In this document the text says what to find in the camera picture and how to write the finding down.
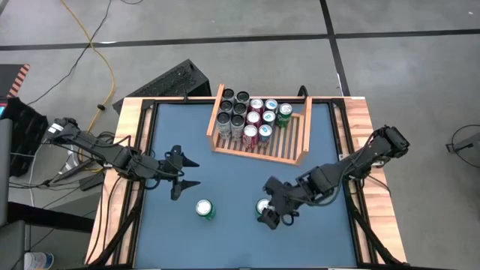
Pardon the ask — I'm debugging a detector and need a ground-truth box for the wooden slatted shelf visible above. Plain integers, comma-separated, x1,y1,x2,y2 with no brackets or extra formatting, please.
206,83,314,166

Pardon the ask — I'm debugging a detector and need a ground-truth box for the black floor cable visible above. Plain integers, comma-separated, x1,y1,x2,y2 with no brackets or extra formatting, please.
26,0,113,106

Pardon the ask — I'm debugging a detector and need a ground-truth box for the yellow floor cable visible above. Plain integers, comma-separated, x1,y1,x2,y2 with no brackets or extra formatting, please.
59,0,116,125

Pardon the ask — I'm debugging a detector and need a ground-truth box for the green Sprite can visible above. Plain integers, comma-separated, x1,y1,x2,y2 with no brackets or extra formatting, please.
276,102,294,128
255,197,272,218
195,199,217,221

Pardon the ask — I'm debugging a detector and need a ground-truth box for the black metal table frame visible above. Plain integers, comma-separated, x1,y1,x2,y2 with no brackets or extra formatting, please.
88,97,408,269

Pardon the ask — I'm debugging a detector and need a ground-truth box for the black board with orange stripes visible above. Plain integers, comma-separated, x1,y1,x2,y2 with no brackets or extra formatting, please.
0,63,31,99

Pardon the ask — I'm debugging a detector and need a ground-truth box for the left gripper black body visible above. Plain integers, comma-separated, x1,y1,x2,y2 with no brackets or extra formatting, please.
157,156,185,181

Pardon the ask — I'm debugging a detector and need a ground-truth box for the grey cabinet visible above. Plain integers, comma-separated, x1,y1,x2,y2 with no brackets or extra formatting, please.
0,118,13,226

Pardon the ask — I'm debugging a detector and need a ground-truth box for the black power brick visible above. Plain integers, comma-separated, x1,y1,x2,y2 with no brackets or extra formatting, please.
79,174,105,191

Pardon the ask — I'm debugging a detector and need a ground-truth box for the white and blue object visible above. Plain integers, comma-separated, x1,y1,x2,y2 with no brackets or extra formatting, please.
24,251,56,270

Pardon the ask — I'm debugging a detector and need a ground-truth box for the black cable loop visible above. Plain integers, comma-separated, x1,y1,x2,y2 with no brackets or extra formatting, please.
449,124,480,170

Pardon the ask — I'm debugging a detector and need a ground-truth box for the black floor bar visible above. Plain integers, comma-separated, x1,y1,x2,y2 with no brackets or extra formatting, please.
7,201,95,233

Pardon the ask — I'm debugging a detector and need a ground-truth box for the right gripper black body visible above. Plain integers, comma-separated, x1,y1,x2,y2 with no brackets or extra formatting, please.
271,183,312,215

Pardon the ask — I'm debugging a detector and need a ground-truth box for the black fabric bag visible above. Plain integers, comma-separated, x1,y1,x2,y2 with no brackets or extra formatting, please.
0,97,50,177

